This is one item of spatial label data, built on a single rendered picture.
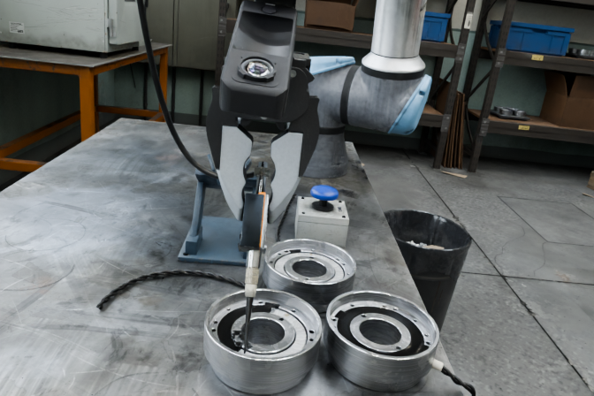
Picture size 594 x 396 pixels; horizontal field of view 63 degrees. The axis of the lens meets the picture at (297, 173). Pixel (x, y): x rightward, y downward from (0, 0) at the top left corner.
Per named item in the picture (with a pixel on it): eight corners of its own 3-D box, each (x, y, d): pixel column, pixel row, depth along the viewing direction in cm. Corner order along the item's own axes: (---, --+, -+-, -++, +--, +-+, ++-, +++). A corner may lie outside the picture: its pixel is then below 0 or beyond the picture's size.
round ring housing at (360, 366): (301, 364, 44) (306, 326, 43) (347, 311, 53) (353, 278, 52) (412, 417, 40) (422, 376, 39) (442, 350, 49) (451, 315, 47)
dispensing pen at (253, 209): (225, 352, 39) (247, 153, 43) (228, 348, 43) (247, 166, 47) (253, 354, 39) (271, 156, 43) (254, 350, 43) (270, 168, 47)
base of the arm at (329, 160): (277, 152, 109) (281, 110, 106) (343, 159, 110) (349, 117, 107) (274, 173, 95) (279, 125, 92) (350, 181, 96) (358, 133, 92)
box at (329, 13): (361, 34, 372) (369, -20, 360) (294, 26, 370) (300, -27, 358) (354, 32, 413) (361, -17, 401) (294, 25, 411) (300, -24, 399)
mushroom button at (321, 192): (335, 227, 68) (340, 194, 67) (307, 224, 68) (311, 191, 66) (333, 216, 72) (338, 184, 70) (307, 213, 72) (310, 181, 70)
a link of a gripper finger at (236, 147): (247, 201, 49) (262, 113, 47) (241, 225, 44) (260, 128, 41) (216, 195, 49) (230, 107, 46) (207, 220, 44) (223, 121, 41)
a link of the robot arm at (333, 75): (300, 111, 107) (308, 49, 102) (360, 122, 102) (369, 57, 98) (278, 119, 96) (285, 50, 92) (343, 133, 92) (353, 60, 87)
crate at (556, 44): (543, 53, 418) (550, 26, 412) (567, 57, 382) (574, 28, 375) (484, 47, 416) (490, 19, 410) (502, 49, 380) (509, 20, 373)
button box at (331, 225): (345, 249, 68) (350, 217, 66) (294, 244, 67) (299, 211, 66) (339, 224, 75) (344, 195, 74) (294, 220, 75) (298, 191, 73)
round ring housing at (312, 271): (368, 309, 54) (374, 277, 53) (280, 323, 50) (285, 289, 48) (326, 263, 63) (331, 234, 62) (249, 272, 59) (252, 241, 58)
